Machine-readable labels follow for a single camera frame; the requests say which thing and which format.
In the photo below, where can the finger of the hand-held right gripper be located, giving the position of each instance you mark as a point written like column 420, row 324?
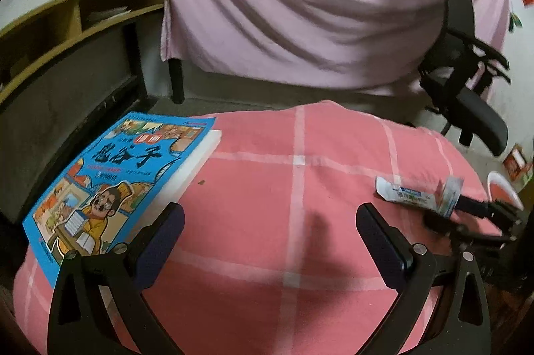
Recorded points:
column 473, row 205
column 440, row 222

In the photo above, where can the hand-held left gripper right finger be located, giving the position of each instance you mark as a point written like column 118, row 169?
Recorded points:
column 377, row 242

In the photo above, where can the wooden shelf desk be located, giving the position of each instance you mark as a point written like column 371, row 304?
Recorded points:
column 41, row 17

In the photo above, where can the colourful wall sticker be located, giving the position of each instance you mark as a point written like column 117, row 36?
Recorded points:
column 516, row 21

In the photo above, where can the red carton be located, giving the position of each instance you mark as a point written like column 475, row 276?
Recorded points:
column 517, row 163

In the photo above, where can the black office chair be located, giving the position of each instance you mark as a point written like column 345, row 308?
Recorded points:
column 479, row 113

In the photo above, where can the papers in shelf cubby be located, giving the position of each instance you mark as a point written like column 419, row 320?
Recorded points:
column 106, row 15

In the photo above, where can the blue comic book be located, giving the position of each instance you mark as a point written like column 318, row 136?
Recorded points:
column 125, row 171

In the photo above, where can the pink checkered tablecloth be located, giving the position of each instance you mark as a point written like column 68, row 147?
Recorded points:
column 292, row 192

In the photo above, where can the pink hanging sheet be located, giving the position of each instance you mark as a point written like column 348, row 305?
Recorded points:
column 292, row 4

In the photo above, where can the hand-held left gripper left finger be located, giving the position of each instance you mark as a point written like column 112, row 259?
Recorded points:
column 165, row 242

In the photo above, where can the black bed leg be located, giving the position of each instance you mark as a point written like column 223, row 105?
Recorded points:
column 176, row 82

